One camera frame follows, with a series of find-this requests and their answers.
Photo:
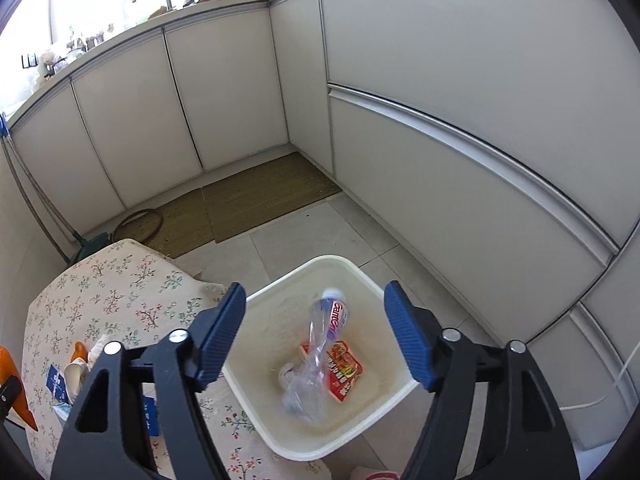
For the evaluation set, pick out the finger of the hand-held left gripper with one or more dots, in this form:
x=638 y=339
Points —
x=10 y=392

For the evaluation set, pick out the red snack packet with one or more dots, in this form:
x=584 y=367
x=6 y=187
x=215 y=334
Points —
x=345 y=370

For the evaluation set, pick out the floral tablecloth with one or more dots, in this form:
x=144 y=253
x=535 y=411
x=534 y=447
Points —
x=125 y=285

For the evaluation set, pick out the small brown floor mat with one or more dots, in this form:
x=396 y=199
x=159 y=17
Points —
x=185 y=225

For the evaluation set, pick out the white tissue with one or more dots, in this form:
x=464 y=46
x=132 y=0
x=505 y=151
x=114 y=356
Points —
x=97 y=352

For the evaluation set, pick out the white plastic trash bin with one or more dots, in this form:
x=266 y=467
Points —
x=350 y=290

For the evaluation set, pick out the blue packet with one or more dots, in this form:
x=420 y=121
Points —
x=151 y=415

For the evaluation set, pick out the orange peel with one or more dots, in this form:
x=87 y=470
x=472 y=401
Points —
x=79 y=350

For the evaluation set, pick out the yellow orange snack packet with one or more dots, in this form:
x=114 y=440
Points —
x=7 y=362

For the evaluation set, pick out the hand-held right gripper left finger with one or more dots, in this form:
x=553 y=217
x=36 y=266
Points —
x=220 y=340

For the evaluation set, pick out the green dustpan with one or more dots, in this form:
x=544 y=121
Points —
x=92 y=245

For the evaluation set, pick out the large brown floor mat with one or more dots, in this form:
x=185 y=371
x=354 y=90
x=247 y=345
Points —
x=270 y=195

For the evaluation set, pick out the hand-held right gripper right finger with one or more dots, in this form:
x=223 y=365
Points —
x=407 y=335

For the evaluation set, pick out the white kitchen cabinet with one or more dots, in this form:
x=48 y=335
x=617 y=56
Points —
x=450 y=60

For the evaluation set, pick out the clear crushed plastic bottle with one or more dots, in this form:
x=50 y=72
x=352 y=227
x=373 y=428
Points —
x=325 y=325

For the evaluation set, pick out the white floral paper cup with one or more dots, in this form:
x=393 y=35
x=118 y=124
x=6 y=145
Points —
x=75 y=377

